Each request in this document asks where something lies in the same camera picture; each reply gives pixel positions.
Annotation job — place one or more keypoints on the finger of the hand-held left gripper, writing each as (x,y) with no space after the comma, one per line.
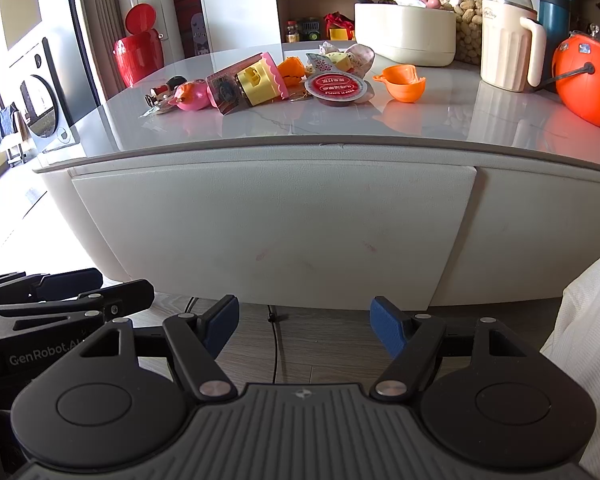
(125,297)
(70,282)

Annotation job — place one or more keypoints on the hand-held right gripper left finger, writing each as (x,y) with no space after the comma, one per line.
(222,327)

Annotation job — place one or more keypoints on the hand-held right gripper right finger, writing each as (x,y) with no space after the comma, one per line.
(387,327)

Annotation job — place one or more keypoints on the red black toy car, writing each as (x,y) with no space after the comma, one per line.
(166,91)

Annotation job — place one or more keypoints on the pink pig toy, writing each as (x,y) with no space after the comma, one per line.
(192,96)

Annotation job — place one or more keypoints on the printed card packet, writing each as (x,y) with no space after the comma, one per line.
(224,90)

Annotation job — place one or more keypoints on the orange plastic cup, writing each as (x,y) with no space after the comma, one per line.
(402,82)

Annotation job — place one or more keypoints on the red lidded jelly cup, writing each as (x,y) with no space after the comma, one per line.
(335,87)

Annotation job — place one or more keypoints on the clear pink plastic bag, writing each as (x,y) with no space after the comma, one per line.
(362,55)

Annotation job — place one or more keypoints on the white panel with round disc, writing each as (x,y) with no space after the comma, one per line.
(42,100)

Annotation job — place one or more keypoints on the white cloth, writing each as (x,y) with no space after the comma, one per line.
(590,360)

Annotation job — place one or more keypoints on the white coffee table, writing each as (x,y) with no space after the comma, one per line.
(280,125)

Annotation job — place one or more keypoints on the red pedal bin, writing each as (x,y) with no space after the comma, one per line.
(135,55)

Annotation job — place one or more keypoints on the white cartoon skateboard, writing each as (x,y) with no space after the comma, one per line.
(200,35)

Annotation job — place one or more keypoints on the cream rectangular container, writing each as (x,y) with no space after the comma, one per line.
(405,35)

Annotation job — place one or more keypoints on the yellow small box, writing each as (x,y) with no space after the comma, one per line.
(338,34)

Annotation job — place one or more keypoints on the cream ribbed mug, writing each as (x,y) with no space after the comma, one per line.
(505,50)

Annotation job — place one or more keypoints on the small spice jar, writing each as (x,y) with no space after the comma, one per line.
(292,32)

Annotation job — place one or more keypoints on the green toy car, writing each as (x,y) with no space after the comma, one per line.
(310,29)

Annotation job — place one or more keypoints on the red gift bow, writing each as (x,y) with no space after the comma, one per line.
(339,20)

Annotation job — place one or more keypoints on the orange round container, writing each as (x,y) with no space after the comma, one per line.
(590,85)

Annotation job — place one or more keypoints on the blue thermos bottle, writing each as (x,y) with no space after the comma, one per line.
(555,15)

